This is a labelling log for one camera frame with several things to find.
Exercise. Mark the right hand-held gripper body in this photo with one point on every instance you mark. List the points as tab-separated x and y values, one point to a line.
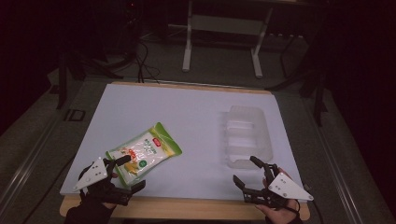
288	188

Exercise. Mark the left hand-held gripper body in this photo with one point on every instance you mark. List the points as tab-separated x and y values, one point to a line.
93	174

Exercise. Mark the green and white snack packet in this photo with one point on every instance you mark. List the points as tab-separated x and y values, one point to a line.
146	151

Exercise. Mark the clear plastic tray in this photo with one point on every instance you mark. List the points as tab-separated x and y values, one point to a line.
247	137

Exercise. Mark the person's right hand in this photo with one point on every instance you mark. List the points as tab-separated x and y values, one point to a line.
281	215

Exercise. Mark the person's left hand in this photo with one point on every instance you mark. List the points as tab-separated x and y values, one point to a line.
109	205

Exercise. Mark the white table sheet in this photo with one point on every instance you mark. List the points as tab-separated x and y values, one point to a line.
186	124

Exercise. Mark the black metal stand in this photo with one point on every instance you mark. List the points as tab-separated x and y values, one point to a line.
311	81
77	65

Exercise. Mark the grey metal floor rail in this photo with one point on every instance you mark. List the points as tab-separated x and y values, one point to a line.
28	161
339	177

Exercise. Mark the white metal table frame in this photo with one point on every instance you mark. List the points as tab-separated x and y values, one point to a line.
224	25

